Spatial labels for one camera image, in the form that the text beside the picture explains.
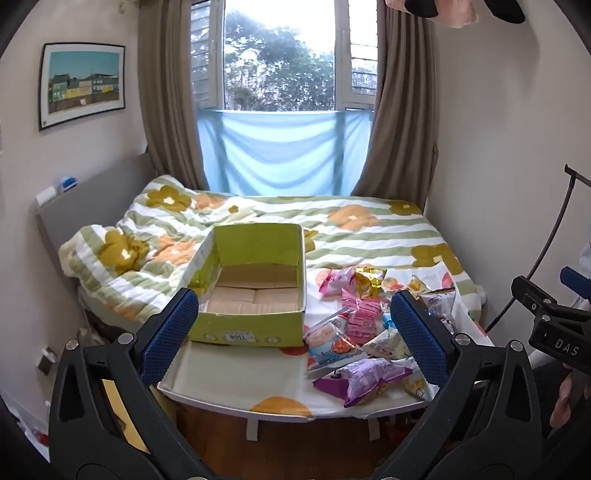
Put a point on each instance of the blue white small item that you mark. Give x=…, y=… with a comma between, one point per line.
x=68, y=183

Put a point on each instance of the pink hanging cloth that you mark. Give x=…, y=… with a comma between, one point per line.
x=438, y=10

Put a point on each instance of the brown curtain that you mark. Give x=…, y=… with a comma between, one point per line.
x=399, y=115
x=171, y=92

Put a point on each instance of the light blue cloth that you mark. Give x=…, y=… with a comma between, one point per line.
x=281, y=152

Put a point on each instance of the pile of snack packets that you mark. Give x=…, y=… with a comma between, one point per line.
x=360, y=337

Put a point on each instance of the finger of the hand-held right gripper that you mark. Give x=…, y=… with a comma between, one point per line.
x=528, y=293
x=575, y=280

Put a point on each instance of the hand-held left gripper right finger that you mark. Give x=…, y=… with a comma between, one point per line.
x=418, y=341

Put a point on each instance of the green cardboard box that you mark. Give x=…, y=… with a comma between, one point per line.
x=251, y=300

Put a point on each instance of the grey headboard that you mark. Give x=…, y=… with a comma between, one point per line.
x=97, y=198

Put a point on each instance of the framed houses picture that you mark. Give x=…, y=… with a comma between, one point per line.
x=83, y=83

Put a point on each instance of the window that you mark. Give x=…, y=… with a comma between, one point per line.
x=277, y=55

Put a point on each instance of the floral striped blanket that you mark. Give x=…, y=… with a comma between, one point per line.
x=194, y=230

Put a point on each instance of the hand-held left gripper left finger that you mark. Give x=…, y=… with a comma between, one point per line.
x=171, y=337

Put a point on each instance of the person's right hand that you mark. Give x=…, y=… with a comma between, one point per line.
x=567, y=399

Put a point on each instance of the white table frame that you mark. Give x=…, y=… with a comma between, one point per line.
x=251, y=424

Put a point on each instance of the small white box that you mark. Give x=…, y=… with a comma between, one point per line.
x=46, y=196

